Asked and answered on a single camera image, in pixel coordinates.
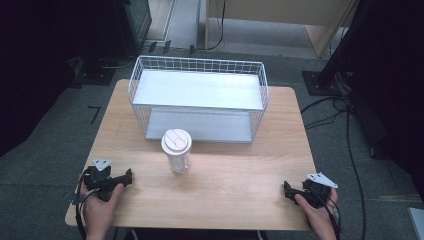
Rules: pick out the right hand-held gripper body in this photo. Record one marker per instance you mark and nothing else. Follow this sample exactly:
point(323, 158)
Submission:
point(316, 191)

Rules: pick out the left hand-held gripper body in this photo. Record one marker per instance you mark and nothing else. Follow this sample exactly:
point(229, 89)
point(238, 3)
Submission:
point(98, 180)

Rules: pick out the white lidded cup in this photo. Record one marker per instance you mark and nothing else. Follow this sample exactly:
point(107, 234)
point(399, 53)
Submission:
point(177, 150)

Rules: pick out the person's right hand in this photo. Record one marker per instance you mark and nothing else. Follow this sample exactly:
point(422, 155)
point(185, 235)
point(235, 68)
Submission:
point(316, 216)

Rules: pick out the person's left hand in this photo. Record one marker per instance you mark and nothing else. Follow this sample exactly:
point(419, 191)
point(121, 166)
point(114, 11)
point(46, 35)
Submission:
point(99, 208)

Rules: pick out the grey box corner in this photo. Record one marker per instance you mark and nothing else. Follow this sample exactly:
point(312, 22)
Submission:
point(416, 222)

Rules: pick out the black metal stand base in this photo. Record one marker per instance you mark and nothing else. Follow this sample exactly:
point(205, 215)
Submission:
point(325, 83)

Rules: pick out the dark equipment case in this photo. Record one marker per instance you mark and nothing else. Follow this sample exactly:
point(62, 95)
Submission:
point(135, 25)

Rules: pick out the beige wooden cabinet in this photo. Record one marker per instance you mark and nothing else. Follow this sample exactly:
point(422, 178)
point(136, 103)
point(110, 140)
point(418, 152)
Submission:
point(276, 20)

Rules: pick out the black stand base plate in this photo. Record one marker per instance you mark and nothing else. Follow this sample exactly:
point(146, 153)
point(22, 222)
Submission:
point(95, 71)

